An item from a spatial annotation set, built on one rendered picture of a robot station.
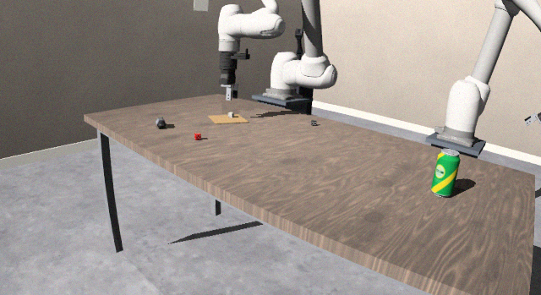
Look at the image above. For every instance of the green drink can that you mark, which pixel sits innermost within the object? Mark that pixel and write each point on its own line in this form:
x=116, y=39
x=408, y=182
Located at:
x=445, y=173

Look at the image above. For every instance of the tan square mat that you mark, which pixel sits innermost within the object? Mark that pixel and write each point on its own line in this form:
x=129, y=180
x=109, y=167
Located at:
x=224, y=119

